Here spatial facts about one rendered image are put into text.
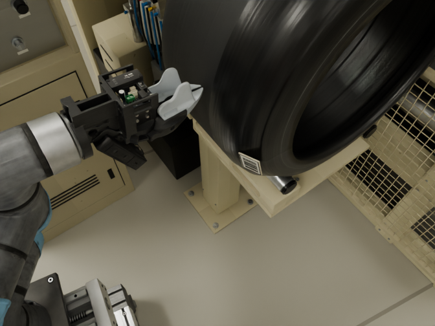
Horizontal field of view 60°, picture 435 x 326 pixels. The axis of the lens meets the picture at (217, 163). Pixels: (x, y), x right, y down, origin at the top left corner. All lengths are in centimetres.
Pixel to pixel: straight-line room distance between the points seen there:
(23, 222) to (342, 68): 84
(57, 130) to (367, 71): 79
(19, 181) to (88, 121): 11
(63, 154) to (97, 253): 138
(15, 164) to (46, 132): 5
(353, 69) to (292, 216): 98
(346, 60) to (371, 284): 110
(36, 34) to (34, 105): 22
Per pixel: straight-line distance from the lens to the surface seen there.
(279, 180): 90
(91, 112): 50
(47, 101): 132
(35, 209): 59
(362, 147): 115
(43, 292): 109
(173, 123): 56
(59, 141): 50
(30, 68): 126
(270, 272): 177
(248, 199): 188
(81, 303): 111
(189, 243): 180
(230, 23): 56
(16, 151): 50
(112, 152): 56
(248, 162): 66
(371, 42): 107
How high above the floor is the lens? 169
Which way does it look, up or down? 58 degrees down
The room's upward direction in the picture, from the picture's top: straight up
